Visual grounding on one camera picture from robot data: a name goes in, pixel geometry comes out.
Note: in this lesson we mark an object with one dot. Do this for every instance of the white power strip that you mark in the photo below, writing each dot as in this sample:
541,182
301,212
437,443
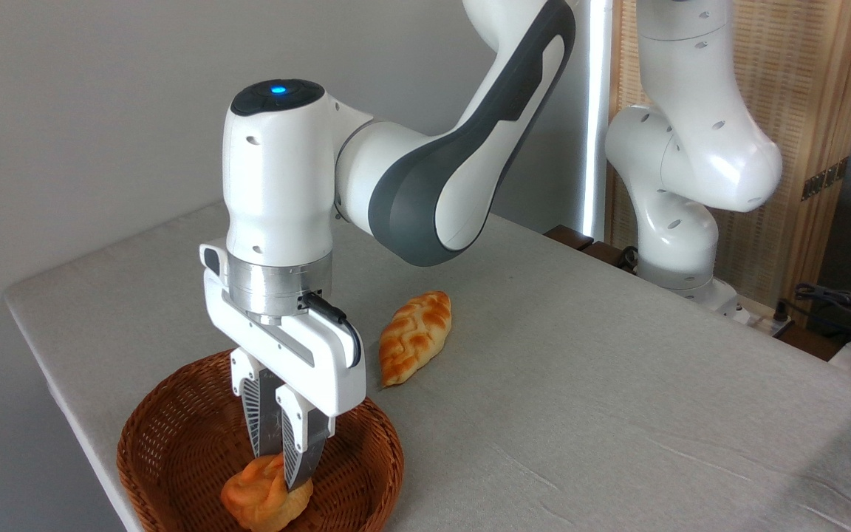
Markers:
754,316

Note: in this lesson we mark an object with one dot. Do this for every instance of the grey tablecloth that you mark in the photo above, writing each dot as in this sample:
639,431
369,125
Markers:
580,414

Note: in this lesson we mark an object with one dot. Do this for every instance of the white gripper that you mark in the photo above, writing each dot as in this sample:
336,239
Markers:
322,362

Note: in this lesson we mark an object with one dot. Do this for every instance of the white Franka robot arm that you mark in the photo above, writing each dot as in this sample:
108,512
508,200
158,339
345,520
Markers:
278,185

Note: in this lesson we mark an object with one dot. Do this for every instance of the round orange bread bun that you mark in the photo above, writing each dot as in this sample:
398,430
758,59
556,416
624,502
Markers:
263,499

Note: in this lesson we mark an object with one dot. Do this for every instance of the dark wooden block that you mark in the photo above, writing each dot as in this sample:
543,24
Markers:
567,236
606,255

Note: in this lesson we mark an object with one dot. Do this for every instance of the dark metal screen hinge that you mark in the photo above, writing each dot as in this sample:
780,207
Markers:
824,179

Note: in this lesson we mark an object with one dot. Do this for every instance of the long braided bread loaf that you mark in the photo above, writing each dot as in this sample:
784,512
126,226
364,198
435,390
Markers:
414,336

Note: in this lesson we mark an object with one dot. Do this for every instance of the brown wicker basket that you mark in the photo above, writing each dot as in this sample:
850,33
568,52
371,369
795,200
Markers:
174,443

